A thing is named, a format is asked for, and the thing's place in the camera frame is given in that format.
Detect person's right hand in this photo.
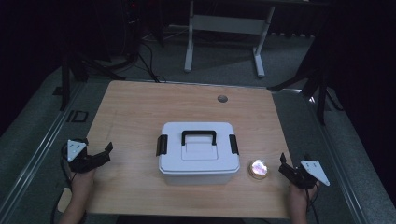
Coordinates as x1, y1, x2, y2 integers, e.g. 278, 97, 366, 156
287, 180, 321, 207

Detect person's left hand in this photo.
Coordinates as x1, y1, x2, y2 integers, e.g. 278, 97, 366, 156
70, 167, 97, 196

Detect metal floor rail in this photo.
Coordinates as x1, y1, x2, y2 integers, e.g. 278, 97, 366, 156
0, 81, 88, 218
303, 89, 372, 224

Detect white lid with black handle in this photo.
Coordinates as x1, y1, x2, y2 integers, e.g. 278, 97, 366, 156
155, 121, 242, 175

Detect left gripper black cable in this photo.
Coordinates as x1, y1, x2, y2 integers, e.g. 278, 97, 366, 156
49, 141, 78, 224

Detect white plastic storage box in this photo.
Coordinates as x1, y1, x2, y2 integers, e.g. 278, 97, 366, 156
159, 168, 241, 187

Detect black floor cables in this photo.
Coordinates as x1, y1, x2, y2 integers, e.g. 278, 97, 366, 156
136, 38, 167, 84

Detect black tripod stand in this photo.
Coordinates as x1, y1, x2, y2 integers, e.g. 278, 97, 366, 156
266, 59, 345, 126
52, 46, 127, 112

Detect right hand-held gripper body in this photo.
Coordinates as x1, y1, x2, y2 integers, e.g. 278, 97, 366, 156
290, 153, 332, 190

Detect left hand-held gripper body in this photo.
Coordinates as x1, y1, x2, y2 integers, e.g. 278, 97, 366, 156
61, 138, 101, 175

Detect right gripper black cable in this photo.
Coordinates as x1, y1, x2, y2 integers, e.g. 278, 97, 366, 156
304, 185, 322, 224

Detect small round shiny jar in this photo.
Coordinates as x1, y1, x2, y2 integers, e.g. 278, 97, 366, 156
247, 159, 270, 181

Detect white metal desk frame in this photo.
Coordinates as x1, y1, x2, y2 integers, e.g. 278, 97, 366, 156
183, 0, 276, 79

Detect dark equipment tower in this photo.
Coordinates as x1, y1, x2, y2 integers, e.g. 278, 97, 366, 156
122, 0, 143, 59

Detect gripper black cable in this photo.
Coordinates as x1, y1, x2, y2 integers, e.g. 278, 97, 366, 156
304, 185, 322, 224
49, 141, 78, 224

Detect black rectangular floor bracket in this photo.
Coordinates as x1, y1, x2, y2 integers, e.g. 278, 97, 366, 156
65, 109, 90, 123

